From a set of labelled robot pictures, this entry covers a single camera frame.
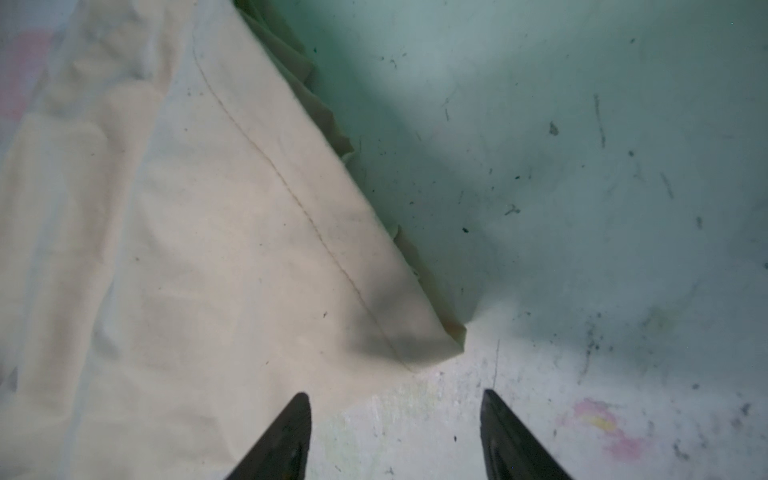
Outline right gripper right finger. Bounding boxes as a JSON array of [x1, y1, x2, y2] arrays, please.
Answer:
[[480, 389, 572, 480]]

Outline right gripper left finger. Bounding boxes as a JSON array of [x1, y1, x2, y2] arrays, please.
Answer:
[[225, 392, 312, 480]]

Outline beige shorts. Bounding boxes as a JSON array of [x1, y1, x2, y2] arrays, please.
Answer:
[[1, 1, 463, 479]]

